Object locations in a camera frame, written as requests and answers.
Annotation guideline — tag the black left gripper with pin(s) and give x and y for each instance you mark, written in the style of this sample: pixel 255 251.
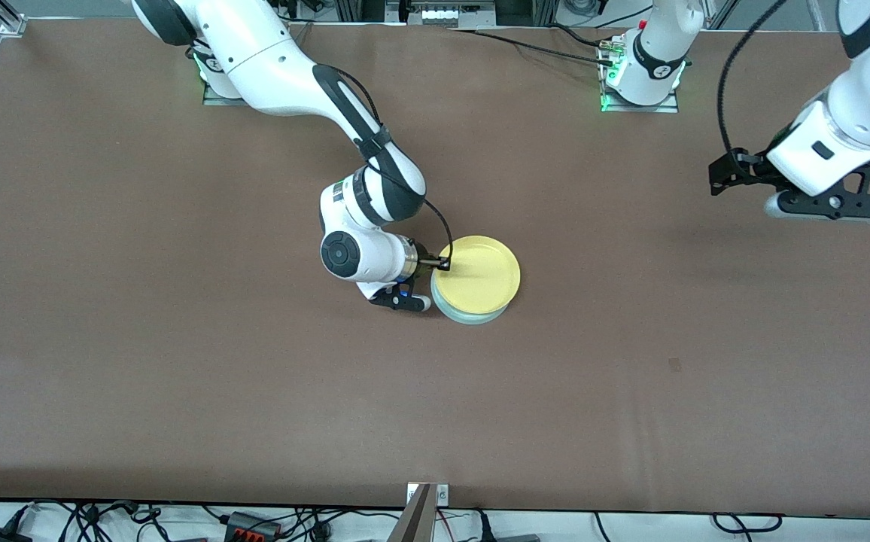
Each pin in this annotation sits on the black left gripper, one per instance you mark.
pixel 746 171

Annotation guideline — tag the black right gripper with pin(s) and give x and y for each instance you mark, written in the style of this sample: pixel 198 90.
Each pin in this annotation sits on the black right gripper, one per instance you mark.
pixel 422 260

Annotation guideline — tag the yellow round plate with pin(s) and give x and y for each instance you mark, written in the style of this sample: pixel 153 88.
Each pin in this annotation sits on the yellow round plate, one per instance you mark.
pixel 479 275

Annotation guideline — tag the pale green round plate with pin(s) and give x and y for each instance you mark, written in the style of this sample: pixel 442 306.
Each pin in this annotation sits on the pale green round plate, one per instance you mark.
pixel 473 319

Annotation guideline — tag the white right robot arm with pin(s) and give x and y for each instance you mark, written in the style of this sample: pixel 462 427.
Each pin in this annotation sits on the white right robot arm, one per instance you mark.
pixel 269 68

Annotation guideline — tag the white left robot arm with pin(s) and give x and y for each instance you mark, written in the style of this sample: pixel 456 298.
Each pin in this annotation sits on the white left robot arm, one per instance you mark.
pixel 864 98

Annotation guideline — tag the white terminal block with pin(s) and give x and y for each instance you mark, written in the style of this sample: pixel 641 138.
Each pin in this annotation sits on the white terminal block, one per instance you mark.
pixel 439 16

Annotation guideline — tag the black power plug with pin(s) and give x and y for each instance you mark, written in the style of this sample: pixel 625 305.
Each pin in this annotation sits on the black power plug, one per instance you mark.
pixel 485 527

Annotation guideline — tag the black orange power adapter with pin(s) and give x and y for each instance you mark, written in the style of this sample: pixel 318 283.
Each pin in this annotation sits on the black orange power adapter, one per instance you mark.
pixel 250 525

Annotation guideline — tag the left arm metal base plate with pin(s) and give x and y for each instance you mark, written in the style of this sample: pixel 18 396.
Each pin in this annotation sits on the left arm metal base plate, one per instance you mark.
pixel 672 108

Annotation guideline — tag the metal camera post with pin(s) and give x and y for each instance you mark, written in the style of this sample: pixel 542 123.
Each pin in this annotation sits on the metal camera post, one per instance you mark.
pixel 414 519

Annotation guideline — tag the aluminium corner bracket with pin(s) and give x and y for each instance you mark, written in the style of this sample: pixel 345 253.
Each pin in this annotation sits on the aluminium corner bracket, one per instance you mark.
pixel 12 27

